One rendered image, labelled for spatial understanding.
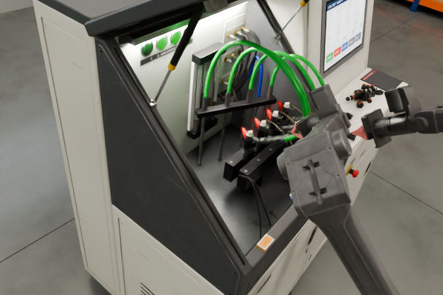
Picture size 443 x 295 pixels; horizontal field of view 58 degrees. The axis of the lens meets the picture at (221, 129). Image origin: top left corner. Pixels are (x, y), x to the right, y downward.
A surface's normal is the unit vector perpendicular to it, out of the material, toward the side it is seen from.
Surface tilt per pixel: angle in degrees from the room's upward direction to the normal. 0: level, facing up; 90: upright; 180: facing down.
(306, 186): 39
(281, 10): 90
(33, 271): 0
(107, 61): 90
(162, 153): 90
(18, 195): 0
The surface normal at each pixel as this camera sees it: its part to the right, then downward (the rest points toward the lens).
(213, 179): 0.11, -0.78
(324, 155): -0.52, -0.54
